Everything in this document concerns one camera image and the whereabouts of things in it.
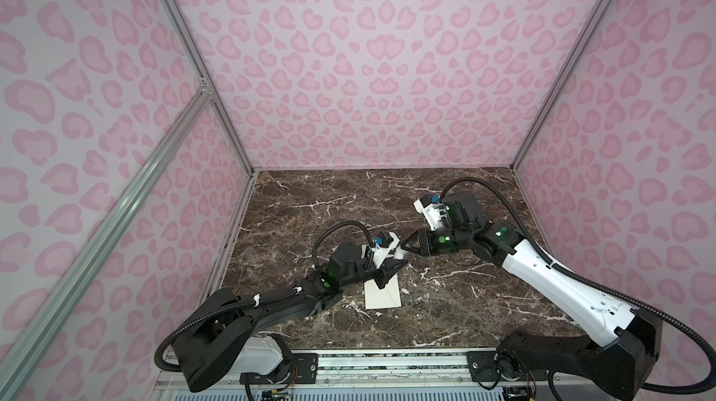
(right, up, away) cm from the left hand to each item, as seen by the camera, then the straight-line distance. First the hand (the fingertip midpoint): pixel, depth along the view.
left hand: (407, 255), depth 75 cm
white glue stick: (-2, +1, -3) cm, 4 cm away
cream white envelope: (-5, -15, +11) cm, 20 cm away
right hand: (-1, +4, -4) cm, 6 cm away
